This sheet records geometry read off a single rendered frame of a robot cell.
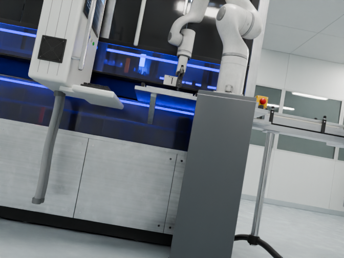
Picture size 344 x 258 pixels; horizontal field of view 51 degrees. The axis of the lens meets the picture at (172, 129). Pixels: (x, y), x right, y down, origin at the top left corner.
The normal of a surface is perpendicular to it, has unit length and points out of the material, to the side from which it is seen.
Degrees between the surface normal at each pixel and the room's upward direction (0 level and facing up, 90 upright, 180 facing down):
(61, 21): 90
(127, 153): 90
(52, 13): 90
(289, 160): 90
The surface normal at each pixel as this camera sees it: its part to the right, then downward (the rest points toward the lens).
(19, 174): 0.06, -0.07
